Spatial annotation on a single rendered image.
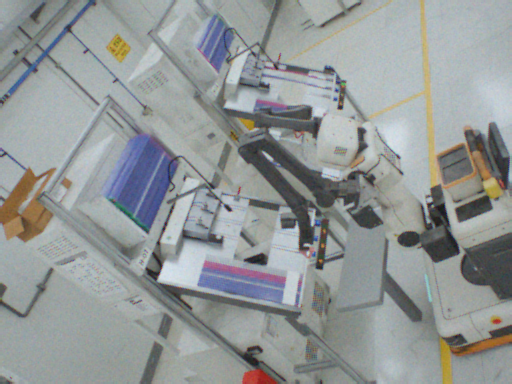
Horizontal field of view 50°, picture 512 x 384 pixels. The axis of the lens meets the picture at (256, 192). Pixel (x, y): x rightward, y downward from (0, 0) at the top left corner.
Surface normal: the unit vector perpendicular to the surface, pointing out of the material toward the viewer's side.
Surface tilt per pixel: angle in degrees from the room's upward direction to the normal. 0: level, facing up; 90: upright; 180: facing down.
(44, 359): 90
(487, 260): 90
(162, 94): 90
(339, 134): 48
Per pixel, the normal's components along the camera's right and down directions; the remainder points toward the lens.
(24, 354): 0.78, -0.34
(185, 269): 0.09, -0.70
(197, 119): -0.18, 0.69
